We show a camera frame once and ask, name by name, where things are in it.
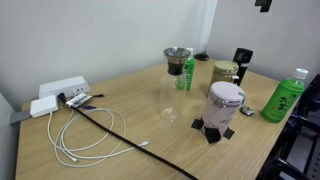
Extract black chair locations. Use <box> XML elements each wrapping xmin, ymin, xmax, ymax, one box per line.
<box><xmin>256</xmin><ymin>73</ymin><xmax>320</xmax><ymax>180</ymax></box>

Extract purple cable plug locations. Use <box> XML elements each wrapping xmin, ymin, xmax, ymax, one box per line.
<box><xmin>79</xmin><ymin>104</ymin><xmax>98</xmax><ymax>111</ymax></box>

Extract black thermos flask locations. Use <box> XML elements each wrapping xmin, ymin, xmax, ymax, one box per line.
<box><xmin>232</xmin><ymin>47</ymin><xmax>254</xmax><ymax>87</ymax></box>

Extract small green plastic bottle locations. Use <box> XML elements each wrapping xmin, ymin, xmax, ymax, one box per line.
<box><xmin>176</xmin><ymin>47</ymin><xmax>196</xmax><ymax>92</ymax></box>

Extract green tea bottle white cap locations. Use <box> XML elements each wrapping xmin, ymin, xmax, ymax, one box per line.
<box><xmin>260</xmin><ymin>68</ymin><xmax>309</xmax><ymax>124</ymax></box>

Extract white charging cable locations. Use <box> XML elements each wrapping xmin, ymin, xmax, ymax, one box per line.
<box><xmin>46</xmin><ymin>107</ymin><xmax>151</xmax><ymax>168</ymax></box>

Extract small round metal object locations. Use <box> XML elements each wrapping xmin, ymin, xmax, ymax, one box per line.
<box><xmin>239</xmin><ymin>105</ymin><xmax>256</xmax><ymax>117</ymax></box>

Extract white plastic packet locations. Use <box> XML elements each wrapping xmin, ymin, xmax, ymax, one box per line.
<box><xmin>65</xmin><ymin>92</ymin><xmax>93</xmax><ymax>108</ymax></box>

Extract transparent glass carafe bottle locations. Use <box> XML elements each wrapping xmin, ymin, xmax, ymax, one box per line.
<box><xmin>159</xmin><ymin>46</ymin><xmax>193</xmax><ymax>123</ymax></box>

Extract white power strip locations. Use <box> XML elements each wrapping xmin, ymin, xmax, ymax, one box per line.
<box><xmin>38</xmin><ymin>75</ymin><xmax>91</xmax><ymax>100</ymax></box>

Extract black sleeved cable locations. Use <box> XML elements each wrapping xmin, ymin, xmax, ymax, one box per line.
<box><xmin>57</xmin><ymin>92</ymin><xmax>200</xmax><ymax>180</ymax></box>

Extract white power adapter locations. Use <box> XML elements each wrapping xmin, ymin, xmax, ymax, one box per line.
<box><xmin>29</xmin><ymin>94</ymin><xmax>60</xmax><ymax>119</ymax></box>

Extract glass jar with beige lid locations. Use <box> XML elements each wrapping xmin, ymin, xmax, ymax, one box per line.
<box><xmin>209</xmin><ymin>60</ymin><xmax>240</xmax><ymax>95</ymax></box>

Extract black computer mouse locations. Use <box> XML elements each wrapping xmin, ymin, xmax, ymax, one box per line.
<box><xmin>194</xmin><ymin>51</ymin><xmax>210</xmax><ymax>62</ymax></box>

